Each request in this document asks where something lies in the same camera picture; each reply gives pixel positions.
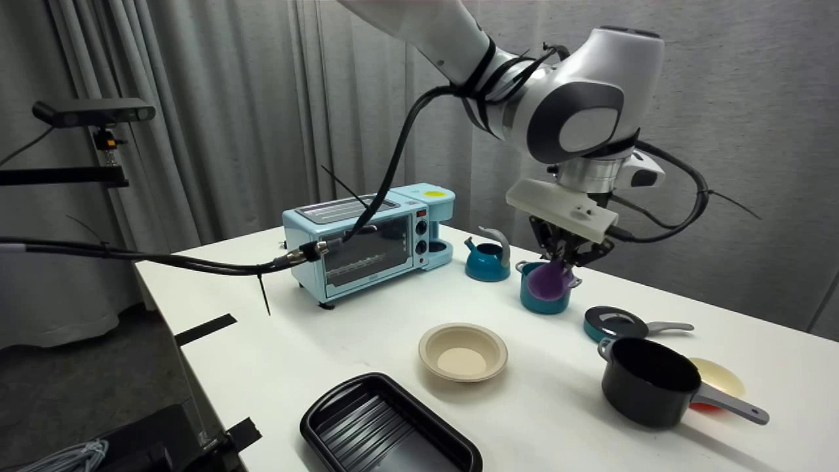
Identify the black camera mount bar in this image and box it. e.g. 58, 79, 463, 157
0, 164, 131, 189

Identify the small cream plate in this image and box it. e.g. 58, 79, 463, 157
689, 353, 747, 414

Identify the black camera on mount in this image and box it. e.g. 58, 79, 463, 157
33, 97, 157, 130

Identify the clear plastic bag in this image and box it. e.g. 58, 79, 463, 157
34, 438, 114, 472

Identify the teal toy pot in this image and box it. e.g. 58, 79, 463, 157
514, 258, 586, 317

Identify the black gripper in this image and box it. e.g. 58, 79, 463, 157
527, 214, 617, 273

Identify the black baking tray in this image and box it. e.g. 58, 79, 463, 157
300, 369, 486, 472

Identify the light blue toaster oven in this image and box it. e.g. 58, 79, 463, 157
280, 181, 459, 308

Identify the white bowl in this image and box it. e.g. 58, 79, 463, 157
417, 323, 511, 388

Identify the white wrist mount plate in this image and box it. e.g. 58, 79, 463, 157
503, 175, 619, 245

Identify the teal pan with gray handle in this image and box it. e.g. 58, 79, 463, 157
583, 304, 699, 345

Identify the black saucepan with gray handle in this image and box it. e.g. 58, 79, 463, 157
596, 334, 773, 432

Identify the purple plushie ball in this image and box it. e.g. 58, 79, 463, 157
526, 258, 573, 298

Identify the black tape strip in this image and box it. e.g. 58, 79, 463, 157
174, 311, 240, 348
220, 417, 265, 452

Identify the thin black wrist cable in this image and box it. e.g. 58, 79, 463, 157
607, 139, 713, 245

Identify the teal toy kettle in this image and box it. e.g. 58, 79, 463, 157
463, 224, 514, 283

